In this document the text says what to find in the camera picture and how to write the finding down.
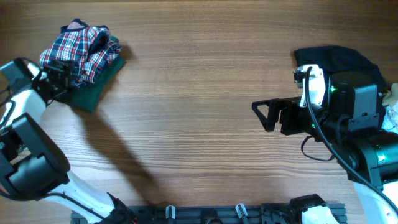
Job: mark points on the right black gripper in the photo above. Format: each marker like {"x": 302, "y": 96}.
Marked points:
{"x": 290, "y": 111}

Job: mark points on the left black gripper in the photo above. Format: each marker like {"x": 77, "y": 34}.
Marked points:
{"x": 65, "y": 71}

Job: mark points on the plaid red navy shirt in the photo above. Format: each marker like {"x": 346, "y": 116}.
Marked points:
{"x": 88, "y": 50}

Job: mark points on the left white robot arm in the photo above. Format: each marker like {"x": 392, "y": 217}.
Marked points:
{"x": 33, "y": 167}

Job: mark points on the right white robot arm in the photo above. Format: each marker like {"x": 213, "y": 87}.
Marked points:
{"x": 369, "y": 156}

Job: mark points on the folded green cloth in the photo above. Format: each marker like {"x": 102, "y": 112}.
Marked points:
{"x": 87, "y": 97}

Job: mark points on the black garment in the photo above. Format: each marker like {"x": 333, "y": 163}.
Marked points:
{"x": 334, "y": 59}

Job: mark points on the white crumpled garment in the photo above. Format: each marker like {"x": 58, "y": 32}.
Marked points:
{"x": 390, "y": 122}

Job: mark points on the beige crumpled garment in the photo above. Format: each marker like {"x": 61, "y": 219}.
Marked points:
{"x": 390, "y": 98}

